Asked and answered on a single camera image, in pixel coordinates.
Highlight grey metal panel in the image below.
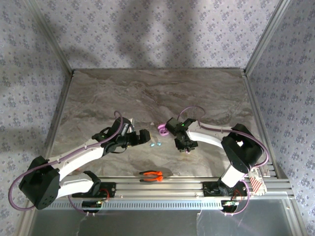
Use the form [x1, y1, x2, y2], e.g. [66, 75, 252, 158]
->
[24, 208, 303, 236]

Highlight black circuit board holder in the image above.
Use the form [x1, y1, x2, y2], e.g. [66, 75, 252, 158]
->
[220, 200, 240, 212]
[82, 200, 104, 213]

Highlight aluminium frame post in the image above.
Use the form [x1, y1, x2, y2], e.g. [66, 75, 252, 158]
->
[245, 0, 293, 74]
[24, 0, 75, 74]

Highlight aluminium table side rail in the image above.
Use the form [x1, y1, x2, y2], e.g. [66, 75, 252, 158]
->
[242, 70, 288, 180]
[29, 71, 76, 180]

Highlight purple earbud charging case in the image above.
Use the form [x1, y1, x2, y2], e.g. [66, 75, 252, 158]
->
[157, 123, 169, 137]

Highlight grey slotted cable duct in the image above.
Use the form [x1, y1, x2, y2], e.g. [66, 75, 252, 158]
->
[36, 199, 288, 211]

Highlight red white striped card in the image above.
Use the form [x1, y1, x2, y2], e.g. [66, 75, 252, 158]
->
[248, 169, 268, 196]

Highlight orange handled pliers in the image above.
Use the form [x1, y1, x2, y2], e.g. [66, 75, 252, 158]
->
[139, 170, 173, 183]

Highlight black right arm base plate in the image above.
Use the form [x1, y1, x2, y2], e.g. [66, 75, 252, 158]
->
[203, 181, 248, 197]

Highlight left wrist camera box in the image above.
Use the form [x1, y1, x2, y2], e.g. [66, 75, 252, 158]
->
[122, 118, 135, 135]

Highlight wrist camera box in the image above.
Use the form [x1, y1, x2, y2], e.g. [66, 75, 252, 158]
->
[166, 118, 182, 135]
[122, 118, 135, 135]

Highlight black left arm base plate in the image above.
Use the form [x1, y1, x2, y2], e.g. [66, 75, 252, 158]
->
[71, 181, 117, 198]

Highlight aluminium mounting rail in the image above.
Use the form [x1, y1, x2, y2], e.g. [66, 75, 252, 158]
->
[26, 176, 295, 200]

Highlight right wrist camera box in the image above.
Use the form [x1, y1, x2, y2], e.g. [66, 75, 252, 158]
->
[166, 118, 182, 135]

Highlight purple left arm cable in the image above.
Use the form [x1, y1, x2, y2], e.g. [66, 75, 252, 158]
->
[8, 110, 124, 218]

